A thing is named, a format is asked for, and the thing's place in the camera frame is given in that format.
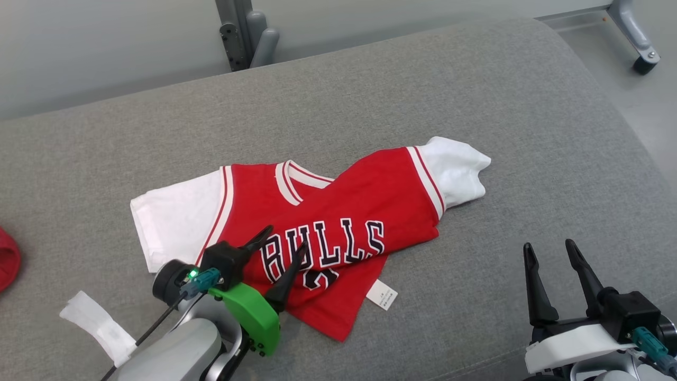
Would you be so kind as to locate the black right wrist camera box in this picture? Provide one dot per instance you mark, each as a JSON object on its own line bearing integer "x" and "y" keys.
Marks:
{"x": 632, "y": 315}

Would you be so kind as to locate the red Bulls basketball jersey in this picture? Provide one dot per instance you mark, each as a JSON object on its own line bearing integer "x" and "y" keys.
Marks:
{"x": 370, "y": 201}

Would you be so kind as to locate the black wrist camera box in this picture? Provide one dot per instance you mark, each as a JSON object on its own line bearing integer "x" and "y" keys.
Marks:
{"x": 632, "y": 315}
{"x": 222, "y": 262}

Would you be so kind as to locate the white fabric tape strip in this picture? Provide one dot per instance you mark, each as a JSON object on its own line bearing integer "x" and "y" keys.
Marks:
{"x": 100, "y": 325}

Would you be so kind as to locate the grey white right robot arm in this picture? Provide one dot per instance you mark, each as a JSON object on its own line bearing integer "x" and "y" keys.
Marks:
{"x": 613, "y": 373}

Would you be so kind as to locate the red white shorts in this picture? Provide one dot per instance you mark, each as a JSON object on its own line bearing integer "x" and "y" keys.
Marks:
{"x": 8, "y": 259}

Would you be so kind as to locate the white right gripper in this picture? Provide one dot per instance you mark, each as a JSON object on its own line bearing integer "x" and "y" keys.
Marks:
{"x": 571, "y": 344}

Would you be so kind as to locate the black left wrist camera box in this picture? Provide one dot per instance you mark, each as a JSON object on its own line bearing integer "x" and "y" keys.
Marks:
{"x": 222, "y": 262}

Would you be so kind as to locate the grey metal frame leg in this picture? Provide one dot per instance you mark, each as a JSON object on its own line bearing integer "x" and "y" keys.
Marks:
{"x": 632, "y": 26}

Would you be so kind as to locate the grey metal partition post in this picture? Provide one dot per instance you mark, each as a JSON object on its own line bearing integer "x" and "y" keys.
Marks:
{"x": 235, "y": 32}

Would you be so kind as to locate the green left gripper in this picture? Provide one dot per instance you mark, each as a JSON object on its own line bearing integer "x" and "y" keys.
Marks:
{"x": 256, "y": 317}

